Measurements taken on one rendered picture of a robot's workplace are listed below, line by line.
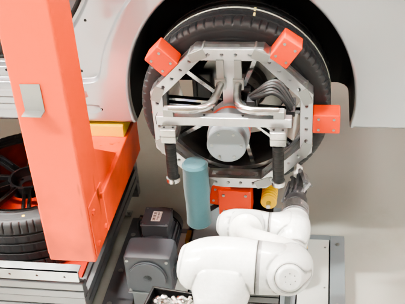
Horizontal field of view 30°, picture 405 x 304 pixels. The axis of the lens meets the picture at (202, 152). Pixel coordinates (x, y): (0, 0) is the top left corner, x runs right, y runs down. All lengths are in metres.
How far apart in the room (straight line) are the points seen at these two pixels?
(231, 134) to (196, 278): 0.71
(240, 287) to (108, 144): 1.16
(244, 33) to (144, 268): 0.90
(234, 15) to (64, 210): 0.83
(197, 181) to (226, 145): 0.19
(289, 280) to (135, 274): 1.07
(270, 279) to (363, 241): 1.63
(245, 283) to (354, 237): 1.63
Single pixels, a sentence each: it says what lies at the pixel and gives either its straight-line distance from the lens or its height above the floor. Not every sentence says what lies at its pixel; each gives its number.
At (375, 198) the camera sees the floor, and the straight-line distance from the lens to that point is 3.59.
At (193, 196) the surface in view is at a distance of 2.55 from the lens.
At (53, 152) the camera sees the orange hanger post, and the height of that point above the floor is 0.95.
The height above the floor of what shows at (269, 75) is 0.89.
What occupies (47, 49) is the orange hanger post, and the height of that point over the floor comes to 1.29.
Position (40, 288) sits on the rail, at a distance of 2.78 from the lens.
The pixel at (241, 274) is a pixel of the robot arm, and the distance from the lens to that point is 1.76.
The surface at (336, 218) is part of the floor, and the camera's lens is 3.46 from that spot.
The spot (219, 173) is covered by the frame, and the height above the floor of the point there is 0.61.
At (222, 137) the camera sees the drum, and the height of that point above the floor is 0.88.
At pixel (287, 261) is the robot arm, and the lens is 1.74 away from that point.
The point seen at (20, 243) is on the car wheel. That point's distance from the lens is 2.84.
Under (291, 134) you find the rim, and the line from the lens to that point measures 2.68.
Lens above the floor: 2.14
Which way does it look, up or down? 33 degrees down
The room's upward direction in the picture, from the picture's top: 4 degrees counter-clockwise
